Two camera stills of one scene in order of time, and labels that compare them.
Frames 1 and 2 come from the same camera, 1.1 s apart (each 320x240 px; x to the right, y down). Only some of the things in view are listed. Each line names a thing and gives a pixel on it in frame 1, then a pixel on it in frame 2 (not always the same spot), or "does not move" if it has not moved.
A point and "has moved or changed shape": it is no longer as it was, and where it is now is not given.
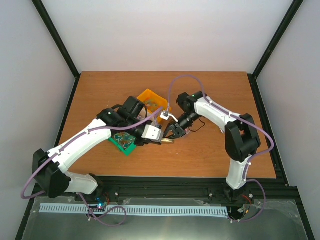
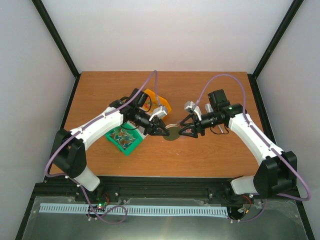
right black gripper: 179,132 -> 195,123
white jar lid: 167,141 has moved or changed shape
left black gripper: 146,141 -> 153,126
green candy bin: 125,141 does not move
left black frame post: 59,42 does not move
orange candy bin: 155,103 does not move
